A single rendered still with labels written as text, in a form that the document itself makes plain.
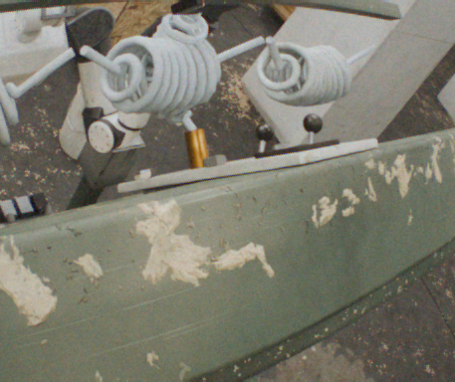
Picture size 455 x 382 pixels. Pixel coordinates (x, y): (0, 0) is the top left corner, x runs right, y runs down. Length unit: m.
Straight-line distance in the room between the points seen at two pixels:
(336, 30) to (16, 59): 2.48
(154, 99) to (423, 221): 0.23
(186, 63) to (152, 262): 0.23
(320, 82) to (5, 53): 0.87
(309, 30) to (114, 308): 3.48
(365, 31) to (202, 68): 3.01
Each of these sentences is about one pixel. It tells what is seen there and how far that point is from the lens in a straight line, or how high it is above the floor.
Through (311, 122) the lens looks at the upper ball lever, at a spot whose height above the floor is 1.55.
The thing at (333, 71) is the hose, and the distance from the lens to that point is 0.69.
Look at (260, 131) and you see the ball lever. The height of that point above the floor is 1.44.
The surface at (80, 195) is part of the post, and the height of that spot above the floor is 0.65.
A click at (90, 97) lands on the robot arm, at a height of 1.18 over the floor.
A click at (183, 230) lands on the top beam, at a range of 0.35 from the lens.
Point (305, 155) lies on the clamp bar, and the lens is 0.44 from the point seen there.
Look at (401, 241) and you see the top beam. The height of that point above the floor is 1.91.
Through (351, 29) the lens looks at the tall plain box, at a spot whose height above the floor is 0.89.
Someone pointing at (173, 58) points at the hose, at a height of 1.90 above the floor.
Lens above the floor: 2.18
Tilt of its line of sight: 39 degrees down
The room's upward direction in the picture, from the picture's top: 39 degrees clockwise
